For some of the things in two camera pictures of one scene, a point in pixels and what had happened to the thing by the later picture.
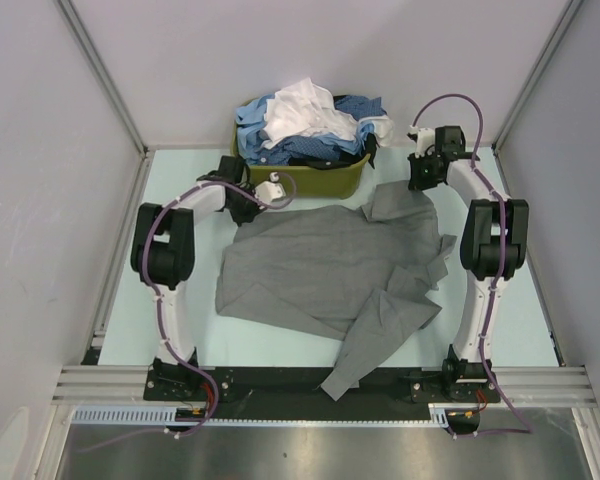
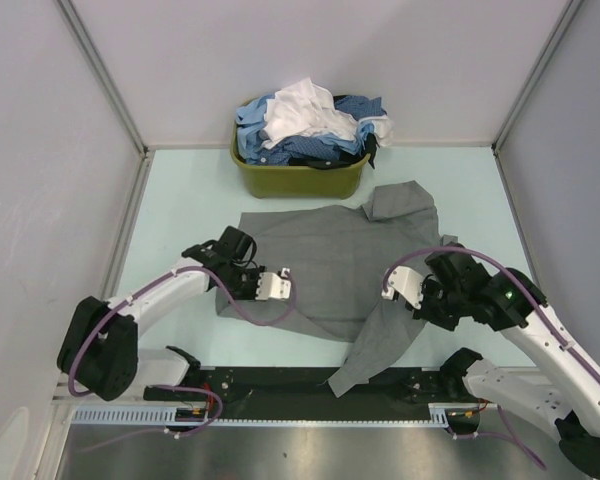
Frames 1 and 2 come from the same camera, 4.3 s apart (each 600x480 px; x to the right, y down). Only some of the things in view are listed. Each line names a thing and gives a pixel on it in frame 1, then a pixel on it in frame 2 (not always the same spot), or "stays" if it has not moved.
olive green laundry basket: (335, 182) stays
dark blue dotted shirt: (318, 148) stays
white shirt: (305, 107) stays
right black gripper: (416, 183) → (425, 314)
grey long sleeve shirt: (360, 272) stays
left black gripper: (239, 219) → (251, 295)
